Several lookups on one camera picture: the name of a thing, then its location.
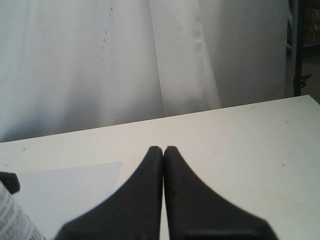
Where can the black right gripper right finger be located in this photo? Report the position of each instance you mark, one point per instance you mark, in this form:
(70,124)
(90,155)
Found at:
(196,212)

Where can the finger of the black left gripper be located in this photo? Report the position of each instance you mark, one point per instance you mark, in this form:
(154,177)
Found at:
(10,181)

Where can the spray can with dots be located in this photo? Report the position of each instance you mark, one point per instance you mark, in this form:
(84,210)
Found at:
(15,224)

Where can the white paper sheet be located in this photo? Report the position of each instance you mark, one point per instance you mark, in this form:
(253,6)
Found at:
(52,198)

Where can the white backdrop curtain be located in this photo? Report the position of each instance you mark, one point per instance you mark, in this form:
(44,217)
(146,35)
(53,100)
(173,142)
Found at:
(70,65)

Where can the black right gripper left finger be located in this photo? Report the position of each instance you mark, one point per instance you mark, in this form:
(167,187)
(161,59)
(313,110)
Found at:
(133,212)

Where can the black metal stand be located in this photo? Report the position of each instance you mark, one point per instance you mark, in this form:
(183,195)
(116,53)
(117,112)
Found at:
(296,46)

